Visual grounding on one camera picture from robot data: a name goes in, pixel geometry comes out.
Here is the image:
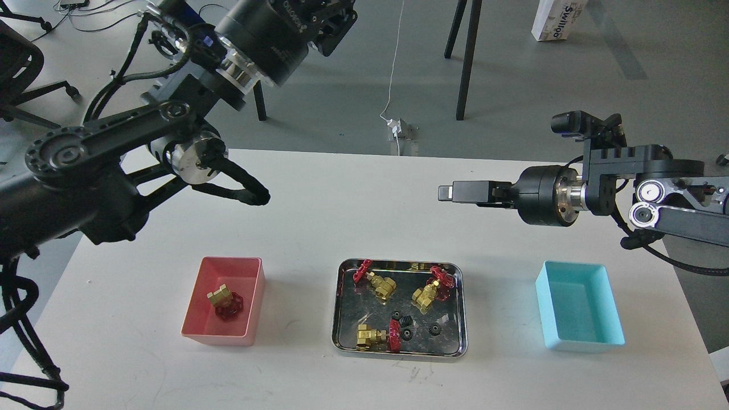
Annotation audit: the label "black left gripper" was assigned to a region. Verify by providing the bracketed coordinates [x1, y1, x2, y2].
[215, 1, 357, 86]

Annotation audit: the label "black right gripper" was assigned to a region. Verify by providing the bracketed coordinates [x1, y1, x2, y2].
[437, 165, 587, 227]

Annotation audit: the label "brass valve red handle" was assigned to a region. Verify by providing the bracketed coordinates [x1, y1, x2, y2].
[206, 284, 244, 321]

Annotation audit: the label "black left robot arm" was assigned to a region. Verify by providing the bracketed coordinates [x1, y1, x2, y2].
[2, 1, 357, 409]

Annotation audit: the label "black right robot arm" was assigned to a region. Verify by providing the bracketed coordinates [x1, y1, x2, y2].
[438, 110, 728, 277]

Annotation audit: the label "brass valve top right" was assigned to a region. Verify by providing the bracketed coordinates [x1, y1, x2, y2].
[411, 265, 456, 314]

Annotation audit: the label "brass valve top middle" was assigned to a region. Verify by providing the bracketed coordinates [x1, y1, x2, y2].
[353, 259, 398, 301]

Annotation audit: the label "blue plastic box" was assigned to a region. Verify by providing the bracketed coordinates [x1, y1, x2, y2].
[535, 260, 625, 353]

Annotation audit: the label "white cardboard box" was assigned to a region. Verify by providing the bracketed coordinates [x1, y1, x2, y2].
[531, 1, 588, 42]

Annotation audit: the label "brass valve bottom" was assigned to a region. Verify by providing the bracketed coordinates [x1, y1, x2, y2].
[355, 319, 402, 353]

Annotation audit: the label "pink plastic box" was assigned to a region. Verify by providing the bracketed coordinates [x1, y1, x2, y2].
[181, 256, 265, 347]

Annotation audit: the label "black table leg left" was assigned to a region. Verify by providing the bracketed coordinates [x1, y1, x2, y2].
[253, 80, 268, 121]

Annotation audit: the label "black table leg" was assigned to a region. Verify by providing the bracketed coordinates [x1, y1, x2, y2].
[444, 1, 483, 121]
[253, 80, 268, 121]

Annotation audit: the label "white power adapter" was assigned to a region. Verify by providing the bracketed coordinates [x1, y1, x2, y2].
[386, 119, 416, 142]

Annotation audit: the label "shiny metal tray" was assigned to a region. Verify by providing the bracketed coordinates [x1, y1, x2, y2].
[331, 259, 467, 358]

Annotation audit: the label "black table leg right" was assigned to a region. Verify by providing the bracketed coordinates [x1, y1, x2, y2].
[444, 1, 483, 121]

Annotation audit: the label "black office chair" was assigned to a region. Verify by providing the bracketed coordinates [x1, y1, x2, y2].
[1, 22, 80, 129]

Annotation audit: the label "white cable on floor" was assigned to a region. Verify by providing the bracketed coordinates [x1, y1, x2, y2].
[380, 0, 406, 157]

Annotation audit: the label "tangled floor cables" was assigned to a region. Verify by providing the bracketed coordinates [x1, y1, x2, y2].
[51, 0, 228, 35]

